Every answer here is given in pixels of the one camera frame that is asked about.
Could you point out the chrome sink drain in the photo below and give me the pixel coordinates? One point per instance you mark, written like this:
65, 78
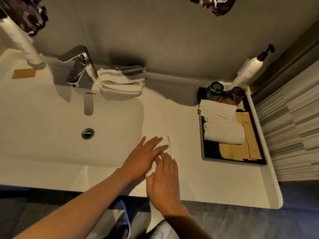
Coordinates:
87, 134

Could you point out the person's left white shoe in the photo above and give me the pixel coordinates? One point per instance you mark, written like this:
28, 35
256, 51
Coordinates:
122, 219

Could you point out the long kraft paper packet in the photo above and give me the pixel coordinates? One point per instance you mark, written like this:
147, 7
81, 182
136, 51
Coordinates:
254, 146
243, 120

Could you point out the striped white hand towel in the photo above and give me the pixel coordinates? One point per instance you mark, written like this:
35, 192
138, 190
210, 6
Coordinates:
122, 82

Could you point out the square kraft paper packet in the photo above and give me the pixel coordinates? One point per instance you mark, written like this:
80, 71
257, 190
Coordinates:
231, 152

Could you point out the black tray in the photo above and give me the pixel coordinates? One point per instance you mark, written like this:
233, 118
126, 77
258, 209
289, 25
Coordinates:
211, 151

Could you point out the person's right hand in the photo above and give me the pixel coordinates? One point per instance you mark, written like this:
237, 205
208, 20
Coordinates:
164, 186

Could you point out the dark patterned hanging garment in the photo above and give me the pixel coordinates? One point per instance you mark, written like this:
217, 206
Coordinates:
27, 14

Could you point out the small tan soap packet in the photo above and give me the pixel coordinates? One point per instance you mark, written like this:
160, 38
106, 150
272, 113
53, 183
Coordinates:
24, 73

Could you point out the small striped white towel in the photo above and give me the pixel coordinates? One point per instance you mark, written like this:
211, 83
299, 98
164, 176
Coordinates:
218, 110

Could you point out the chrome faucet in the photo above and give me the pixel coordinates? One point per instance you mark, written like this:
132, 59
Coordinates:
78, 69

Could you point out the person's right white shoe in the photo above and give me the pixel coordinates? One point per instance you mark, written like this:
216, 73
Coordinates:
160, 230

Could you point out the amber ribbed glass cup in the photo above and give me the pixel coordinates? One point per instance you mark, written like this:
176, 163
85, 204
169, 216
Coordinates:
234, 95

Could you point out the blue glass cup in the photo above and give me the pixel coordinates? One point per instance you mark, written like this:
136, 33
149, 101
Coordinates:
214, 90

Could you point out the small plain white towel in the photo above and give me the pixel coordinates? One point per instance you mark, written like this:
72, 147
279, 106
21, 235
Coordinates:
224, 133

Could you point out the person's white shoe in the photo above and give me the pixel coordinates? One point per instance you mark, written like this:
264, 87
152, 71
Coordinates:
160, 230
122, 219

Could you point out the small white sachet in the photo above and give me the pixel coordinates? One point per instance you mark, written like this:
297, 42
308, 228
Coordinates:
240, 105

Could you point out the large striped white towel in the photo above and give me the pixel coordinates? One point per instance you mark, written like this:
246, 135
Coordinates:
167, 143

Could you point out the person's left hand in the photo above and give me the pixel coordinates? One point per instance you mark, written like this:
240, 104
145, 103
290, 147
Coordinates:
142, 161

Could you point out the white pump bottle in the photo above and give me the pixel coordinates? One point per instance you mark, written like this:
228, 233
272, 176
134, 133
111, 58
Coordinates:
22, 44
249, 73

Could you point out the person's left forearm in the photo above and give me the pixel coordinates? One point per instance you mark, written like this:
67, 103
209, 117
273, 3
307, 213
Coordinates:
74, 211

